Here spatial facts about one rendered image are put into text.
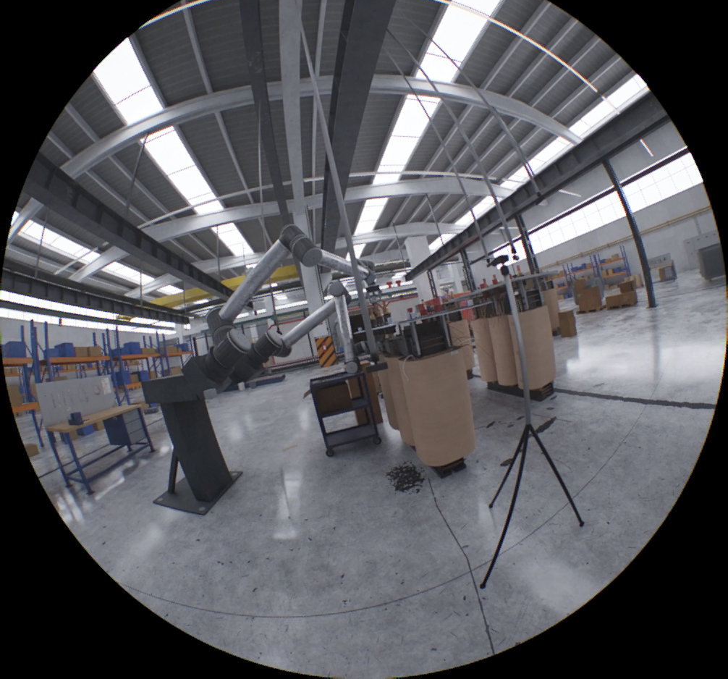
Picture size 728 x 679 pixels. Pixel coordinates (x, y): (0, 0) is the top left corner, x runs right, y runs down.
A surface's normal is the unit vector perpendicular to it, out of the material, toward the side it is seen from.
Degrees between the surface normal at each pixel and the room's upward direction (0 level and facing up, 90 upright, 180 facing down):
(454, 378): 90
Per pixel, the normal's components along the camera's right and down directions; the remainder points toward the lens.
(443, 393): 0.18, -0.11
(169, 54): 0.12, 0.99
